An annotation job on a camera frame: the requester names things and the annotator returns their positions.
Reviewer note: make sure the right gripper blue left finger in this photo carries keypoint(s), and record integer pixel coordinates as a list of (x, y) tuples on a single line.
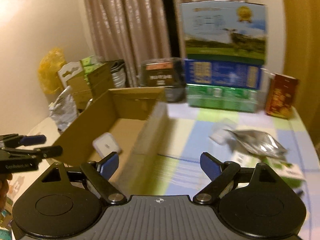
[(98, 174)]

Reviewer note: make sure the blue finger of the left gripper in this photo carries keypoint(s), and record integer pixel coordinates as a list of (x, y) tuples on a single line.
[(16, 140), (41, 153)]

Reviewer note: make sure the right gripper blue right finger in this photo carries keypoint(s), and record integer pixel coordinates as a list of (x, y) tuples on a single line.
[(221, 176)]

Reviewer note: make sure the white square charger box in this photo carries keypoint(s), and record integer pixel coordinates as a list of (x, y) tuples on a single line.
[(106, 144)]

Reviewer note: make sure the silver foil tea bag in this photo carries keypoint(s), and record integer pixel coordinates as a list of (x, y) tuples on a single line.
[(259, 143)]

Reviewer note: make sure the green spray medicine box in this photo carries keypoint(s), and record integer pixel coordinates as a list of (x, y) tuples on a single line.
[(290, 173)]

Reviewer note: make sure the clear plastic lid tray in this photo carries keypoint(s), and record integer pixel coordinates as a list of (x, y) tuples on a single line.
[(219, 132)]

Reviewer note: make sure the plaid tablecloth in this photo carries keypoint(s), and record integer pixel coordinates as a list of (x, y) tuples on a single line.
[(177, 168)]

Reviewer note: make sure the crumpled white plastic bag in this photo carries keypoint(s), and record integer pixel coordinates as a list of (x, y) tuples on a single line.
[(63, 111)]

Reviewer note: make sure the open brown cardboard box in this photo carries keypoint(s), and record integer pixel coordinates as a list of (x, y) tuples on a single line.
[(136, 118)]

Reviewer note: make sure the green shrink-wrapped drink pack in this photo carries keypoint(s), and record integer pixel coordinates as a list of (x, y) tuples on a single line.
[(225, 98)]

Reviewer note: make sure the yellow plastic bag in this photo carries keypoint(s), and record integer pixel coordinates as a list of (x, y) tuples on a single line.
[(47, 71)]

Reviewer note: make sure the green tissue packs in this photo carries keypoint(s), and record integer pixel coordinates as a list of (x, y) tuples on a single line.
[(91, 63)]

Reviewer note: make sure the blue milk carton box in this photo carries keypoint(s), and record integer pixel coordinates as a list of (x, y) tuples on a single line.
[(221, 73)]

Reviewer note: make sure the red gift box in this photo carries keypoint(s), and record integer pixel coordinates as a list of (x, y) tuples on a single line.
[(281, 96)]

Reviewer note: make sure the black Honglu food package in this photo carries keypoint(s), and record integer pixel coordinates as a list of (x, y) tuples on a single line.
[(167, 73)]

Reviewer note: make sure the pure milk carton box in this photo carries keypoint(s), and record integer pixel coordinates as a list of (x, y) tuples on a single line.
[(225, 31)]

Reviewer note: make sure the beige window curtain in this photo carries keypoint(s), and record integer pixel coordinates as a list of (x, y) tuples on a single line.
[(135, 31)]

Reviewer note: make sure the wooden wardrobe door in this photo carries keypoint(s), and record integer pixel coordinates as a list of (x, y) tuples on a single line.
[(302, 59)]

